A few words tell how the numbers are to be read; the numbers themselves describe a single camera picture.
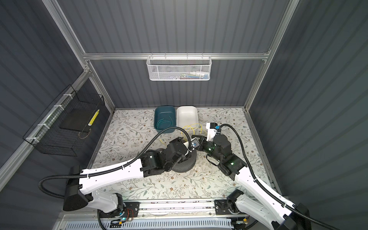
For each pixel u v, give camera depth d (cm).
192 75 92
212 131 65
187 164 82
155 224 71
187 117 116
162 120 107
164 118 108
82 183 40
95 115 80
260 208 53
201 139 63
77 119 75
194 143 58
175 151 49
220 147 53
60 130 72
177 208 76
